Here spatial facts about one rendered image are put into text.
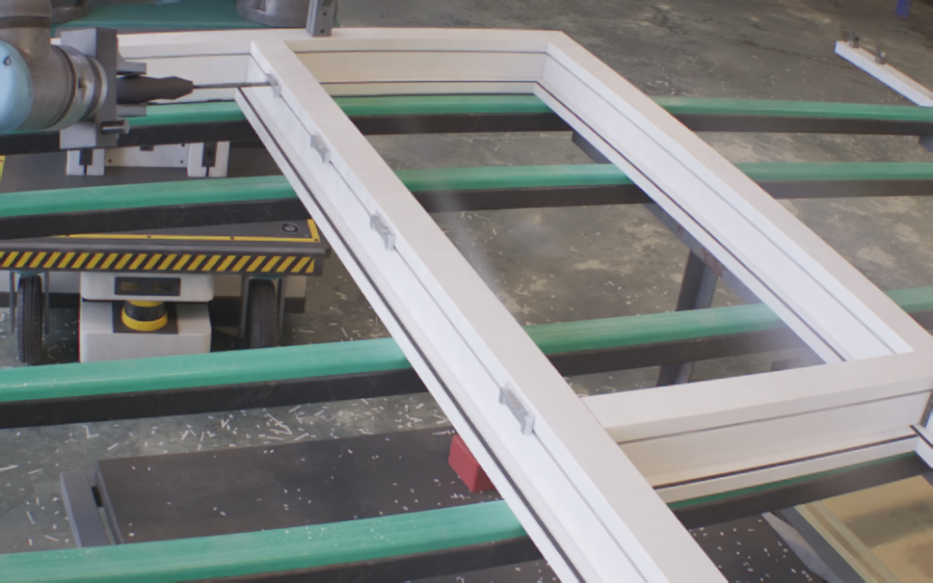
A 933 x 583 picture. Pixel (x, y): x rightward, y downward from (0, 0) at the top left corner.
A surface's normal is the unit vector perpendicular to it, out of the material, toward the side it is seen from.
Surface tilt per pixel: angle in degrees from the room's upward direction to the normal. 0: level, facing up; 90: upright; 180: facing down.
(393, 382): 90
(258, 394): 90
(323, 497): 0
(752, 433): 90
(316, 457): 0
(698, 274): 90
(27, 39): 67
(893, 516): 0
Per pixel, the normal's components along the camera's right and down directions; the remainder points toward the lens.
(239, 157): 0.15, -0.87
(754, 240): -0.92, 0.07
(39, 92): 0.95, 0.26
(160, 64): 0.38, 0.49
